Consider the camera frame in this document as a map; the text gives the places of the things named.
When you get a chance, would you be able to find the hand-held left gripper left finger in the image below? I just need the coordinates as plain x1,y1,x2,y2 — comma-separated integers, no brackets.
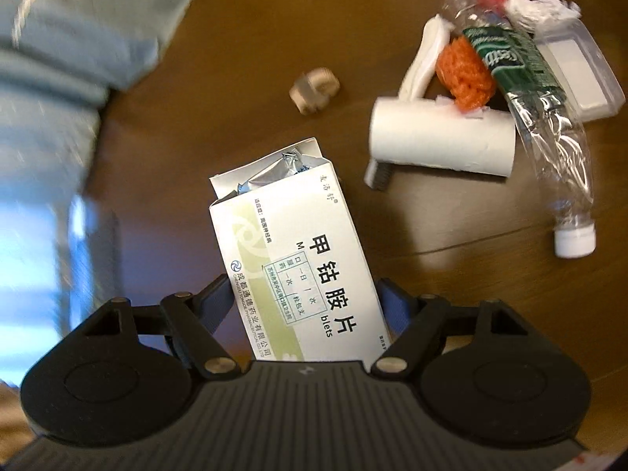
73,275,239,380

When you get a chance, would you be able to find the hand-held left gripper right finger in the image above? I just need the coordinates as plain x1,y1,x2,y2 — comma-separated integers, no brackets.
370,277,529,381

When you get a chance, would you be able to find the white medicine box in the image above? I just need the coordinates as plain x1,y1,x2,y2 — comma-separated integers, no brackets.
208,137,393,361

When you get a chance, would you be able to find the small beige wooden knob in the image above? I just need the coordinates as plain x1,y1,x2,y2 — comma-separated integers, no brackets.
288,69,340,116

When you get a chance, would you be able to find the orange mesh ball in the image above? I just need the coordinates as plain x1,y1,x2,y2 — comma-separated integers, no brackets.
436,37,497,111

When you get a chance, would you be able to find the crushed green label plastic bottle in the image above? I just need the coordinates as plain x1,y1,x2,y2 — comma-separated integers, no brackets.
439,0,599,259

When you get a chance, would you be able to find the white tissue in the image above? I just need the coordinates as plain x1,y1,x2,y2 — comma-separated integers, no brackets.
505,0,582,35

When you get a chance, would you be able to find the small grey object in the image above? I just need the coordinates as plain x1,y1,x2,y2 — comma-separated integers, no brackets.
364,157,393,191

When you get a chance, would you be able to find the silver foil sachet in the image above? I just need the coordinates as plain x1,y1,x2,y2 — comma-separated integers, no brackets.
234,150,316,198

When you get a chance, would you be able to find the white cardboard tube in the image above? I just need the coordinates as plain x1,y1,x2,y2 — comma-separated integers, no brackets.
369,97,517,177

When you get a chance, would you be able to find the white plastic strip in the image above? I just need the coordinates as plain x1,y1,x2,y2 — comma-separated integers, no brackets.
397,15,455,105

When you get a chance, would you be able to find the clear plastic box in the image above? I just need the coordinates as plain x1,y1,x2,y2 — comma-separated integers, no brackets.
532,20,626,122

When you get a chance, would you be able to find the light blue curtain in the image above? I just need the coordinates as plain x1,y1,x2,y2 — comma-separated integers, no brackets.
0,0,204,236

